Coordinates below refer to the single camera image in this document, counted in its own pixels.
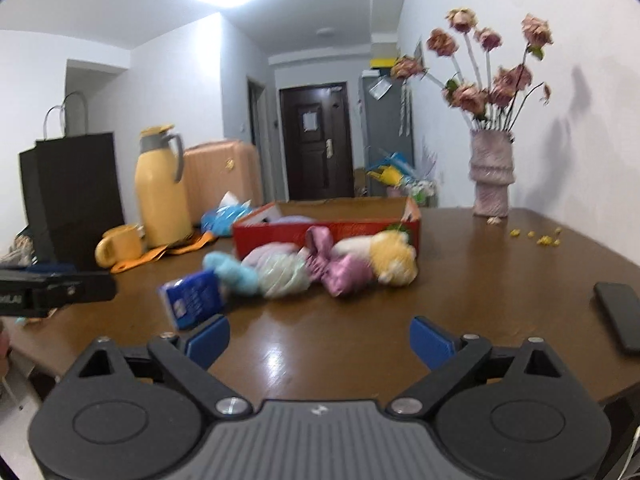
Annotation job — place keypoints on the white plastic packet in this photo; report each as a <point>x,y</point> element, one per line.
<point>285,280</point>

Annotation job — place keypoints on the light blue fluffy scrunchie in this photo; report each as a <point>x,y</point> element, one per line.
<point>235,272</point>

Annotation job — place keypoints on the yellow white plush toy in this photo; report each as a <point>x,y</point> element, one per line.
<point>395,260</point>

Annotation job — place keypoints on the yellow petal crumbs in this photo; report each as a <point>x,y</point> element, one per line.
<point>545,241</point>

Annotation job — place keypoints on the yellow thermos jug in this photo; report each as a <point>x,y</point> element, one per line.
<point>160,195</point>

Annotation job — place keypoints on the black paper bag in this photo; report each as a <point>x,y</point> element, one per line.
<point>75,190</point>

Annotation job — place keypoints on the blue plastic tissue pack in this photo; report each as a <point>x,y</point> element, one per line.
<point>225,217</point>

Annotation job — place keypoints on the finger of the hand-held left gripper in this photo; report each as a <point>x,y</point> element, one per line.
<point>75,287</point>

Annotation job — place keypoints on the red cardboard box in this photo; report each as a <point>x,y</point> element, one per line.
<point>280,237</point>

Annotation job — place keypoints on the dark brown door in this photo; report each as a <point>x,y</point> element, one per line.
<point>315,170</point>

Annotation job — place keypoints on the white paper notice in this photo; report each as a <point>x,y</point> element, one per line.
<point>310,121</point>

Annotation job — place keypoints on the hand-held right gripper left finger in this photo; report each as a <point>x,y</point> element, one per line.
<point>210,340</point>

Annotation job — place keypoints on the small blue tissue packet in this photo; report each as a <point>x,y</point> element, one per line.
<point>192,300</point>

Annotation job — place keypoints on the pile of colourful toys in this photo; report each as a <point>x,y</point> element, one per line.
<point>395,175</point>

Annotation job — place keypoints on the orange cloth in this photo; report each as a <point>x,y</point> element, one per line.
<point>150,256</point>

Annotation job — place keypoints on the pink suitcase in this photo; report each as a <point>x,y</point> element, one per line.
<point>220,175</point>

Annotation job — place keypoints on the pink purple packets in box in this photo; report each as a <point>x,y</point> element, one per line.
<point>294,219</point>

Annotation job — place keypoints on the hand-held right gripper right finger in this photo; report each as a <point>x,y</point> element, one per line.
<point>427,342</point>

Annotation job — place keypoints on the bunch of dried pink roses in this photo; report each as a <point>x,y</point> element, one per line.
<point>470,97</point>

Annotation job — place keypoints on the pink ribbed vase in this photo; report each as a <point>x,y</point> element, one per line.
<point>492,175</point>

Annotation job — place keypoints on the pink plush toy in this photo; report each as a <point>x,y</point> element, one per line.
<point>345,272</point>

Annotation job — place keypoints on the grey refrigerator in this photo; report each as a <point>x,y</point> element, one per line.
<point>385,125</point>

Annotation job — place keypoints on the yellow mug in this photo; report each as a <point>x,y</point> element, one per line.
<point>122,245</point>

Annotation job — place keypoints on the yellow box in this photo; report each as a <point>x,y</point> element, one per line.
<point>384,62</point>

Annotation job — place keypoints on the black phone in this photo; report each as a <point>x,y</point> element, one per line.
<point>620,315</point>

